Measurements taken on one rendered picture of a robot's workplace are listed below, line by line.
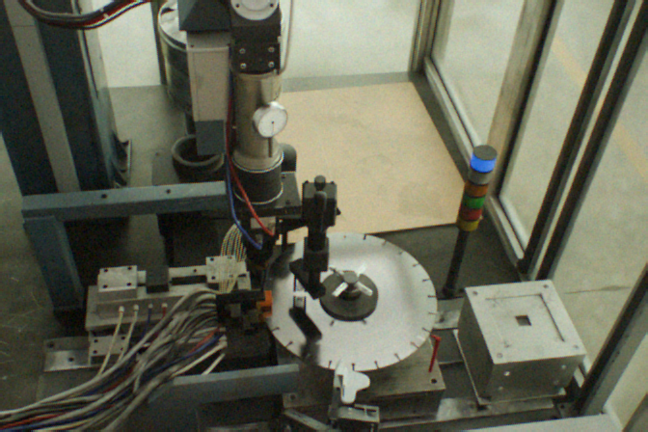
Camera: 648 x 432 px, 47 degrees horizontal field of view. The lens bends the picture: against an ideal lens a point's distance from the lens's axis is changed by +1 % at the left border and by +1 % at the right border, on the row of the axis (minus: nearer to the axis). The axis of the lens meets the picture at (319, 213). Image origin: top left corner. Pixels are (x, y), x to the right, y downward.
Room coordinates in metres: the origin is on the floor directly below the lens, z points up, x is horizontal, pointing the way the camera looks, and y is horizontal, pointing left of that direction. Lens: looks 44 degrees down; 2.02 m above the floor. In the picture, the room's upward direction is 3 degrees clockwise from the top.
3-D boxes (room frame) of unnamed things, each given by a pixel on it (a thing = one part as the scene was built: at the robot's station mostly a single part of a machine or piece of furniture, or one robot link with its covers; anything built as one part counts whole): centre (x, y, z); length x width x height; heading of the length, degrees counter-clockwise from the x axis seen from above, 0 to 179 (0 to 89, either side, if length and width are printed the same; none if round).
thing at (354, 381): (0.69, -0.07, 0.96); 0.09 x 0.06 x 0.03; 176
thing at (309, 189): (0.84, 0.00, 1.17); 0.06 x 0.05 x 0.20; 92
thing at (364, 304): (0.88, -0.06, 0.96); 0.11 x 0.11 x 0.03
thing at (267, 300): (0.84, 0.13, 0.95); 0.10 x 0.03 x 0.07; 101
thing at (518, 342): (0.88, -0.40, 0.82); 0.18 x 0.18 x 0.15; 11
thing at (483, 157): (1.07, -0.30, 1.14); 0.05 x 0.04 x 0.03; 11
